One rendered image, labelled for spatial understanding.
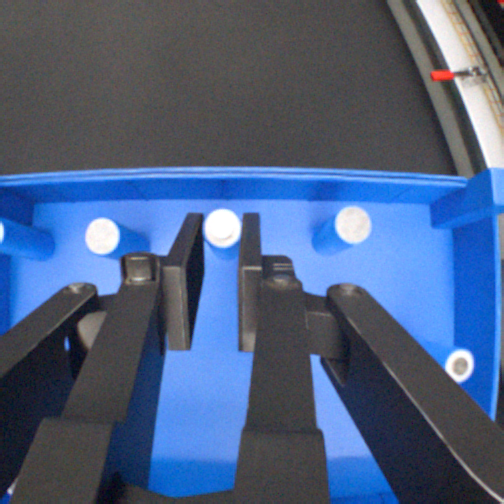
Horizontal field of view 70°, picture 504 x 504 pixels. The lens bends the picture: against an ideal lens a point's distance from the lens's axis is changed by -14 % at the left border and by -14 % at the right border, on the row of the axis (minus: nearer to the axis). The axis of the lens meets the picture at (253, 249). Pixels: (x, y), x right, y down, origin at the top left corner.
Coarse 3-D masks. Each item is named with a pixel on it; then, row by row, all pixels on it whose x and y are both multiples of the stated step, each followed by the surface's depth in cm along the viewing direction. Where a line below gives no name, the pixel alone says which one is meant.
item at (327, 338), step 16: (272, 256) 15; (272, 272) 14; (288, 272) 14; (320, 304) 12; (320, 320) 11; (336, 320) 11; (320, 336) 11; (336, 336) 11; (320, 352) 12; (336, 352) 11
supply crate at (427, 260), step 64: (0, 192) 20; (64, 192) 22; (128, 192) 23; (192, 192) 23; (256, 192) 23; (320, 192) 23; (384, 192) 22; (448, 192) 22; (0, 256) 23; (64, 256) 24; (320, 256) 25; (384, 256) 25; (448, 256) 25; (0, 320) 23; (448, 320) 24; (192, 384) 24; (320, 384) 24; (192, 448) 23
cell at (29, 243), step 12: (0, 228) 18; (12, 228) 19; (24, 228) 21; (0, 240) 18; (12, 240) 19; (24, 240) 20; (36, 240) 22; (48, 240) 23; (0, 252) 19; (12, 252) 20; (24, 252) 21; (36, 252) 22; (48, 252) 24
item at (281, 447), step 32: (288, 288) 12; (288, 320) 10; (256, 352) 8; (288, 352) 8; (256, 384) 7; (288, 384) 7; (256, 416) 7; (288, 416) 7; (256, 448) 5; (288, 448) 5; (320, 448) 5; (256, 480) 5; (288, 480) 5; (320, 480) 5
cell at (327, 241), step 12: (336, 216) 18; (348, 216) 18; (360, 216) 18; (324, 228) 21; (336, 228) 18; (348, 228) 18; (360, 228) 18; (312, 240) 24; (324, 240) 21; (336, 240) 19; (348, 240) 18; (360, 240) 18; (324, 252) 23; (336, 252) 22
